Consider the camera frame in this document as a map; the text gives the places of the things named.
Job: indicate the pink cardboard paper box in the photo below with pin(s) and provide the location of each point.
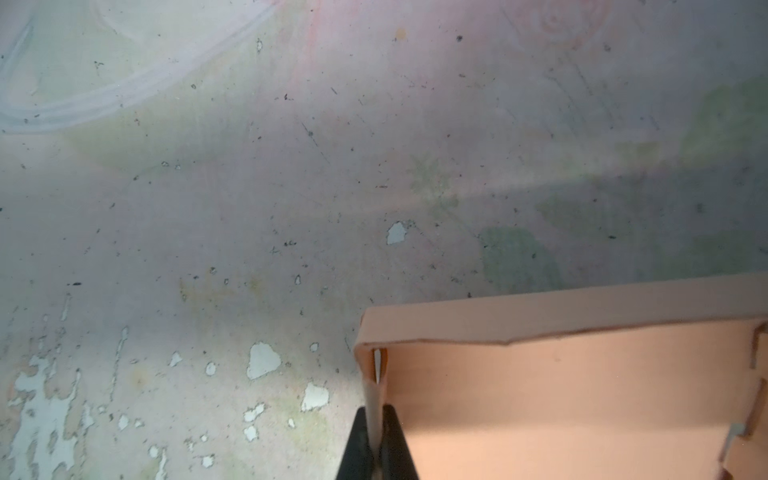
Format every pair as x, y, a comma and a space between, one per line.
660, 380

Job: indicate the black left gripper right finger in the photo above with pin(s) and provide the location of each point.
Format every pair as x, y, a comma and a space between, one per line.
395, 458

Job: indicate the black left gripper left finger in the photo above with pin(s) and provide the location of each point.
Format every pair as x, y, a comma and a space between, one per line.
357, 461

